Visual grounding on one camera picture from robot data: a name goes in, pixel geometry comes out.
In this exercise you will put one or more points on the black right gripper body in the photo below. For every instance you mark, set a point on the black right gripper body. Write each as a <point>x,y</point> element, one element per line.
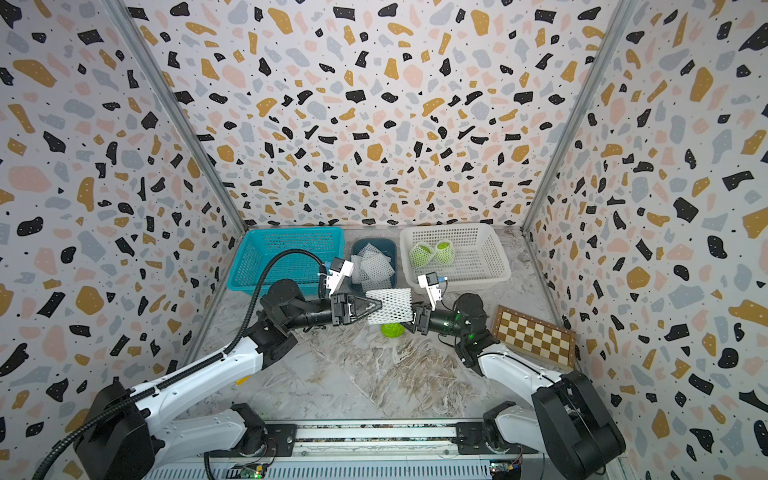
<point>443,324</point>

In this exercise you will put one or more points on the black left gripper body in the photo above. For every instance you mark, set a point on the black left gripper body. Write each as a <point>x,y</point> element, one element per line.
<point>334,315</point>

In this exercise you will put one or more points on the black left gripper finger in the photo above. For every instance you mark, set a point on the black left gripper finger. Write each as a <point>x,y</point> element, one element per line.
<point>371,318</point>
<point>366,304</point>

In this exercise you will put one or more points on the white foam net sleeve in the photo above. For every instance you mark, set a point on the white foam net sleeve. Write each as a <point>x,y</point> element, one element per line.
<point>444,252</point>
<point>396,306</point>
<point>421,254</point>

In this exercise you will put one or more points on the green custard apple dark spots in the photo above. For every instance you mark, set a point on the green custard apple dark spots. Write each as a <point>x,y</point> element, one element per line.
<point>392,330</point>

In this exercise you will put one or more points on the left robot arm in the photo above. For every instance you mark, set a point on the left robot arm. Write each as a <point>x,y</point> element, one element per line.
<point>135,430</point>

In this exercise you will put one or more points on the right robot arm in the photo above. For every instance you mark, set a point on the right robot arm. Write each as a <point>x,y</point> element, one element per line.
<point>534,384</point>

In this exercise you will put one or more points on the white foam nets pile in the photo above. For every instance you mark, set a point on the white foam nets pile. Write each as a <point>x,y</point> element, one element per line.
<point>373,268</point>

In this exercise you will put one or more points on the white plastic basket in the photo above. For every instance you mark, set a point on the white plastic basket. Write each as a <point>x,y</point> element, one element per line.
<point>479,261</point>

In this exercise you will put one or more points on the teal plastic basket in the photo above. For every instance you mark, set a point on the teal plastic basket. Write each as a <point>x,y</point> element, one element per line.
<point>260,246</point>

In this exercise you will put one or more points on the wooden chessboard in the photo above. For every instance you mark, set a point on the wooden chessboard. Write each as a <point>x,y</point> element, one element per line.
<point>543,341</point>

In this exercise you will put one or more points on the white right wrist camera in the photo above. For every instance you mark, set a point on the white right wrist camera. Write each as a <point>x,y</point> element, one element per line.
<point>432,283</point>

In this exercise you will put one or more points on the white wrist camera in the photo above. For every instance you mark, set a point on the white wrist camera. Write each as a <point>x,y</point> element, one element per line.
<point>432,283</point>
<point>337,270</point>

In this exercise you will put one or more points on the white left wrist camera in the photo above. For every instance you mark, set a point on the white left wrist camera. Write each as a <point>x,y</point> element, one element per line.
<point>337,270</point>

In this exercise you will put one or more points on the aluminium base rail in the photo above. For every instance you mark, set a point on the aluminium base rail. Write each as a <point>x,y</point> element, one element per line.
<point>364,448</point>

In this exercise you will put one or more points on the aluminium corner post left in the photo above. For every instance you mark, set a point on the aluminium corner post left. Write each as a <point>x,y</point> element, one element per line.
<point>121,18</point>

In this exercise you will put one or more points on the aluminium corner post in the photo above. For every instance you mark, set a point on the aluminium corner post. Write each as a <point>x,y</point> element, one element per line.
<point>121,18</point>
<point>615,28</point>

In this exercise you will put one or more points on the aluminium corner post right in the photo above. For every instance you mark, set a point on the aluminium corner post right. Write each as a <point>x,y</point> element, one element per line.
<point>615,28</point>

